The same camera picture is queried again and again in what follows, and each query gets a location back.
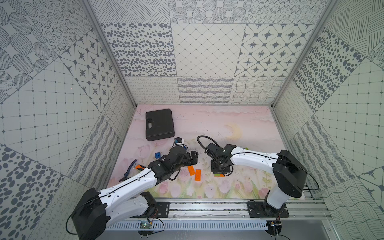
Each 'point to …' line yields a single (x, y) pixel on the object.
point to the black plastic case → (159, 124)
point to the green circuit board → (145, 225)
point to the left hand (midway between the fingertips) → (196, 156)
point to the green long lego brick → (246, 148)
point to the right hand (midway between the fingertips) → (217, 173)
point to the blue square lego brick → (157, 155)
